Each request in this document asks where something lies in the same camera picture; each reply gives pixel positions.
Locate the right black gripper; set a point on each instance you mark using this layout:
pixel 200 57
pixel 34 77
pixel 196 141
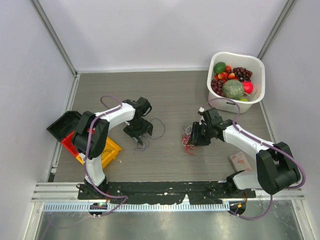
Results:
pixel 195 138

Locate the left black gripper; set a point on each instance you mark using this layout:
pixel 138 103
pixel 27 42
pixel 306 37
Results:
pixel 147 127

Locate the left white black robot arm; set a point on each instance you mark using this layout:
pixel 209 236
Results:
pixel 90 137

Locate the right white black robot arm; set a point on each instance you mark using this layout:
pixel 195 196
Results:
pixel 275 167

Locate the yellow plastic bin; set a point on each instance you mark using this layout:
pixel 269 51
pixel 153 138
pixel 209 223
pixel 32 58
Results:
pixel 110 152

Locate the stained grey sponge block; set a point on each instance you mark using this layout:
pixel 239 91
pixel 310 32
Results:
pixel 239 162

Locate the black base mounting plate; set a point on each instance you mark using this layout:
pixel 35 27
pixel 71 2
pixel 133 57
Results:
pixel 173 192

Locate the dark grape cluster left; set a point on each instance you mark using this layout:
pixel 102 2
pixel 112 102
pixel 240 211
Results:
pixel 217 86

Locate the green netted melon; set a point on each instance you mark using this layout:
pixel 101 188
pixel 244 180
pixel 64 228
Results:
pixel 233 89

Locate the red plastic bin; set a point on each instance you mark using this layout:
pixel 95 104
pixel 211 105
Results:
pixel 67 144

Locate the black plastic bin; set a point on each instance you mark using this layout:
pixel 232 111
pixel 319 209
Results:
pixel 64 125

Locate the red pink apple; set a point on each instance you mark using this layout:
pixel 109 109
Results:
pixel 248 87

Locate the green lime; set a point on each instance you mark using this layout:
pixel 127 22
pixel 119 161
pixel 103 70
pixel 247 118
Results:
pixel 219 68

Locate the dark red grape bunch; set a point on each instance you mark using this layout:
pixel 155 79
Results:
pixel 242 74

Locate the white plastic basket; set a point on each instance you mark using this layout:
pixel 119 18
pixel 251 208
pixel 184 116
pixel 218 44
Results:
pixel 251 63

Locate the white slotted cable duct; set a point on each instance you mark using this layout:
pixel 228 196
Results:
pixel 95 207

